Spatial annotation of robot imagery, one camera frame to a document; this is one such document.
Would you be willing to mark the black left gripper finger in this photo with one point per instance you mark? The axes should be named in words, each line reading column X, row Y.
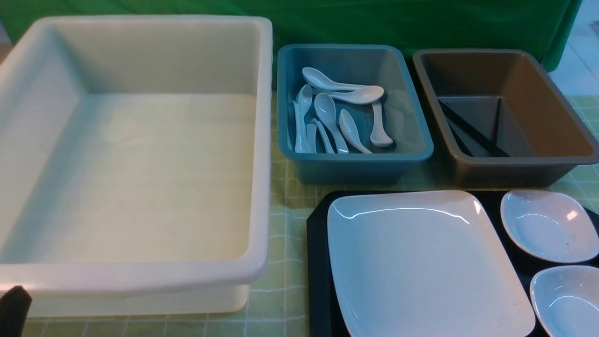
column 14, row 307

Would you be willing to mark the white ceramic spoon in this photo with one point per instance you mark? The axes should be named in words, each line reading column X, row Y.
column 350, row 132

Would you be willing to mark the large white square plate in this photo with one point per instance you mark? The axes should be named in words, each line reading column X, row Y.
column 423, row 264

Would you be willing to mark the black chopstick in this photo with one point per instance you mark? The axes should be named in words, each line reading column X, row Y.
column 487, row 144
column 496, row 124

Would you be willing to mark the white small dish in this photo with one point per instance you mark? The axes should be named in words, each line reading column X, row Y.
column 548, row 225
column 566, row 300

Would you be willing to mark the large white plastic tub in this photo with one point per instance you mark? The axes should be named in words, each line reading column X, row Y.
column 135, row 160

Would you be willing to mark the green checkered tablecloth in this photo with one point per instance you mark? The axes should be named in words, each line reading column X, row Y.
column 277, row 303

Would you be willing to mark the black serving tray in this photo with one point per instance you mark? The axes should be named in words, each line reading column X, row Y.
column 325, row 316

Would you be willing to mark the white spoon left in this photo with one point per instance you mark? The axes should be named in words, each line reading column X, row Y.
column 301, row 107

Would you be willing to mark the white spoon middle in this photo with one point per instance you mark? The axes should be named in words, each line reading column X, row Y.
column 326, row 111

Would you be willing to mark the white spoon top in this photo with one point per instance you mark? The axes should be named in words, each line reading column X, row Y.
column 318, row 80

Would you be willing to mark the white spoon right upright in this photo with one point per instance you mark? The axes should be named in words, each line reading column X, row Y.
column 378, row 136

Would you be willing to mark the teal plastic bin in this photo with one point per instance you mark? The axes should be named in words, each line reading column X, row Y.
column 357, row 64

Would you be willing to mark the black chopstick in bin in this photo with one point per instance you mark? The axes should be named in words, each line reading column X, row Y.
column 487, row 144

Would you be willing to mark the brown plastic bin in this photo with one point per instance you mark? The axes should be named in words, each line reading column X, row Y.
column 543, row 135

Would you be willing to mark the green backdrop cloth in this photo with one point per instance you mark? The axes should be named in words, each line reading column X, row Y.
column 539, row 27

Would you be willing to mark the white spoon small handle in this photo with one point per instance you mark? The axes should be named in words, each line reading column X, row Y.
column 324, row 136

